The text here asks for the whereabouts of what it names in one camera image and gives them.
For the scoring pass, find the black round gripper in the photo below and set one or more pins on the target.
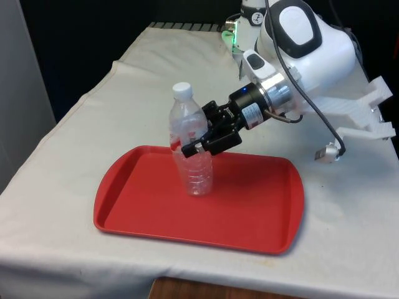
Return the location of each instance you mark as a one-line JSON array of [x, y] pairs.
[[249, 104]]

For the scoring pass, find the clear plastic bottle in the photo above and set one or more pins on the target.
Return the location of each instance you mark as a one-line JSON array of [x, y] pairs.
[[194, 174]]

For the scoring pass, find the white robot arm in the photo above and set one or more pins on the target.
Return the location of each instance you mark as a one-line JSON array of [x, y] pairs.
[[324, 59]]

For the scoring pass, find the red tray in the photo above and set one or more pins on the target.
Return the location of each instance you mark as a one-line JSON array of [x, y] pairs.
[[243, 211]]

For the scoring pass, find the grey cabinet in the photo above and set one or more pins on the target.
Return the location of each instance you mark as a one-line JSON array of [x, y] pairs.
[[22, 93]]

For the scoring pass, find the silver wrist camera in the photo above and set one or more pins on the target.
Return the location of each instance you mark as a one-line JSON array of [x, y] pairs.
[[327, 153]]

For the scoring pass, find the white stepped bracket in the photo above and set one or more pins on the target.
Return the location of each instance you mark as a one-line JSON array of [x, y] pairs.
[[358, 110]]

